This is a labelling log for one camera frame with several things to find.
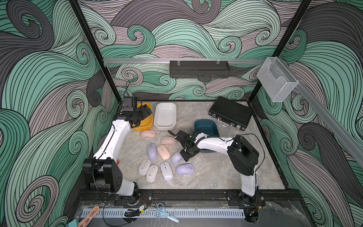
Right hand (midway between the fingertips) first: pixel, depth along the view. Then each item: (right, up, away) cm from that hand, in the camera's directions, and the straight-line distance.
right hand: (187, 157), depth 88 cm
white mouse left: (-26, -4, -5) cm, 27 cm away
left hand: (-25, +29, -5) cm, 39 cm away
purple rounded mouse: (-7, 0, -1) cm, 7 cm away
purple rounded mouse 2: (-2, -5, -7) cm, 9 cm away
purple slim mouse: (-22, +3, +1) cm, 23 cm away
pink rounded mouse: (-12, +10, +4) cm, 16 cm away
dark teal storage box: (+16, +18, +16) cm, 29 cm away
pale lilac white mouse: (-12, -6, -7) cm, 15 cm away
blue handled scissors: (-14, -22, -18) cm, 32 cm away
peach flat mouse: (-15, +3, +2) cm, 15 cm away
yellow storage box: (-29, +21, +14) cm, 38 cm away
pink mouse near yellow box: (-27, +13, +10) cm, 32 cm away
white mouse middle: (-21, -7, -8) cm, 23 cm away
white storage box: (-15, +26, +18) cm, 35 cm away
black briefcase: (+33, +27, +15) cm, 45 cm away
